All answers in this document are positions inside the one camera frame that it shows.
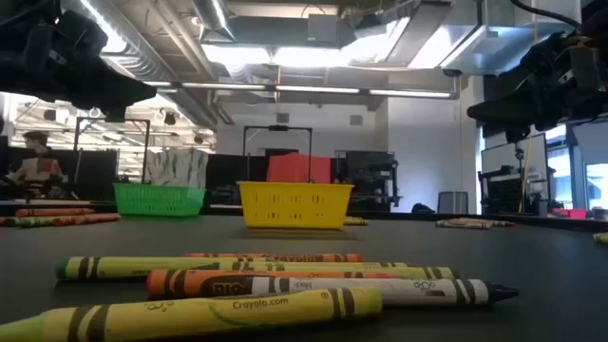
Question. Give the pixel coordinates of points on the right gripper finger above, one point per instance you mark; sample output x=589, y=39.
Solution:
x=518, y=135
x=508, y=111

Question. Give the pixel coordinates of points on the yellow plastic basket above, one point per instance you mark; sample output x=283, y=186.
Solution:
x=294, y=206

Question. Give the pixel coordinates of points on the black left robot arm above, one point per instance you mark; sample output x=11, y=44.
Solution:
x=12, y=57

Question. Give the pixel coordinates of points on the grey framed board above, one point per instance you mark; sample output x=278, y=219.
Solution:
x=503, y=157

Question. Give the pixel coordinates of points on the black partition panel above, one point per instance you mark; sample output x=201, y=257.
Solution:
x=228, y=171
x=97, y=173

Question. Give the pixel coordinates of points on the white patterned fabric sheet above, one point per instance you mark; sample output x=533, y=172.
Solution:
x=176, y=166

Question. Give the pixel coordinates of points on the person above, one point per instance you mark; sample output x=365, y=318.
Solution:
x=40, y=168

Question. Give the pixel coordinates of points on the red box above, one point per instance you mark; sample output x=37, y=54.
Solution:
x=570, y=213

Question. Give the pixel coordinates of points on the green plastic basket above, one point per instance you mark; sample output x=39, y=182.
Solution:
x=159, y=199

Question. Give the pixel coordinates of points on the grey waste bin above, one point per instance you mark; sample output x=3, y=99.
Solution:
x=452, y=203

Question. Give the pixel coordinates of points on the long ceiling light tube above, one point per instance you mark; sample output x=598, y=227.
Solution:
x=409, y=93
x=317, y=89
x=223, y=86

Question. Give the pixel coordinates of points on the black round object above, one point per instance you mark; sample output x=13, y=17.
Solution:
x=422, y=209

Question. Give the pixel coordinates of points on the black equipment rack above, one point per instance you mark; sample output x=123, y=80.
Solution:
x=370, y=176

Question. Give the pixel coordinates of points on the red fabric panel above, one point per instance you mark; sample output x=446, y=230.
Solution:
x=299, y=168

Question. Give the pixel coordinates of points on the black crayon white wrapper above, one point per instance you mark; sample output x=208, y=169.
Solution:
x=404, y=290

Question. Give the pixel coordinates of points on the black rectangular frame stand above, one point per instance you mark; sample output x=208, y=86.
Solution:
x=111, y=119
x=278, y=127

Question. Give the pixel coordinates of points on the rectangular silver air duct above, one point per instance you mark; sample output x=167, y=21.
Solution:
x=475, y=52

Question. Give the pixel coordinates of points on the round silver air duct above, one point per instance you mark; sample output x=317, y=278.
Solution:
x=214, y=16

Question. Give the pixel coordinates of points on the grey wall vent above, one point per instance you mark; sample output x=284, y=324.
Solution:
x=282, y=118
x=356, y=119

